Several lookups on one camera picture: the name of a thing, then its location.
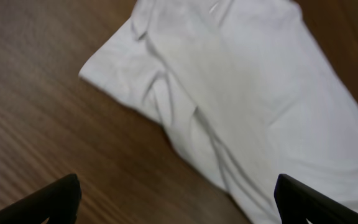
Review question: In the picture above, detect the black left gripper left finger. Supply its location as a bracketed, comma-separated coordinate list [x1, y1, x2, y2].
[0, 174, 81, 224]

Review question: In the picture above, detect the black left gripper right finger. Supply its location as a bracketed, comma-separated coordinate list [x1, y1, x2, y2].
[274, 174, 358, 224]

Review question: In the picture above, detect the white t-shirt with black print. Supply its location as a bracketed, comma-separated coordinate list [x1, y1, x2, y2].
[79, 0, 358, 223]

